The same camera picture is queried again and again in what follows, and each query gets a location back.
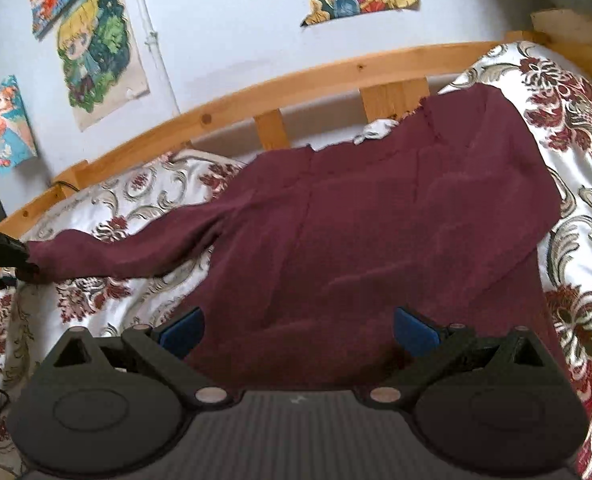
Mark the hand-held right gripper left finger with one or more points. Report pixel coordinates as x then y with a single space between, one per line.
182 334

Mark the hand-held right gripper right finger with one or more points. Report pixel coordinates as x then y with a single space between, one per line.
416 332

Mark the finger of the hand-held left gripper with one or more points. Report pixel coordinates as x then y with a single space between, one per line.
11 255

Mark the maroon knit sweater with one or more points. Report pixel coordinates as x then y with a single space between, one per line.
351 235

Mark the white cloth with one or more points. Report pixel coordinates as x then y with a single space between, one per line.
375 130

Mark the floral satin bedspread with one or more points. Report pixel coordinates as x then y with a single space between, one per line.
575 125

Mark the orange-haired cartoon wall poster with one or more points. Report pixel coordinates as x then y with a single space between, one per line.
11 125

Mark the blond cartoon figure wall poster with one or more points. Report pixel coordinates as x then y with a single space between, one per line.
96 55

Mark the white wall pipe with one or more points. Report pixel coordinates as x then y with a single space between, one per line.
151 35

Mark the wooden bed frame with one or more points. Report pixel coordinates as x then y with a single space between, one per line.
326 72

